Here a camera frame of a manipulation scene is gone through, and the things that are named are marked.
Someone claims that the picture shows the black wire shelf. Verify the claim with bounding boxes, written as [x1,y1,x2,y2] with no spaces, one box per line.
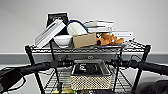
[23,39,153,94]

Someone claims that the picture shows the black printed bag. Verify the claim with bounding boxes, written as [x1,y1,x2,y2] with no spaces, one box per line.
[73,62,108,76]

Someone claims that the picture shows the pale woven basket dark spots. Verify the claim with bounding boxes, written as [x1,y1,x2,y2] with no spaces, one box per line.
[70,58,114,91]

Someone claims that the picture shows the orange plush toy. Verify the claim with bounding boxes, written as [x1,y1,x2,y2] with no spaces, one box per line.
[96,32,125,47]

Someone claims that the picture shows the white pouch blue rim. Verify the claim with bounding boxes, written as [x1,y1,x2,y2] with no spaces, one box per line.
[66,19,90,37]

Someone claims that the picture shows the white bowl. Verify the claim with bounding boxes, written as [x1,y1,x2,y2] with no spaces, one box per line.
[52,34,73,48]

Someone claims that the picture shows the white wall outlet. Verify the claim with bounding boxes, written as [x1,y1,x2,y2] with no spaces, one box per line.
[87,54,95,60]

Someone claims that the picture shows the long white flat box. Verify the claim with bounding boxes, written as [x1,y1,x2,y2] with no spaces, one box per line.
[33,18,67,49]

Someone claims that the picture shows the brown cardboard box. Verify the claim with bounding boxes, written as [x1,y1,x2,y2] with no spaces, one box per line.
[71,32,98,49]

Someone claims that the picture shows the small white flat box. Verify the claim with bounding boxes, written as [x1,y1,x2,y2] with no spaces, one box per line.
[111,30,135,43]

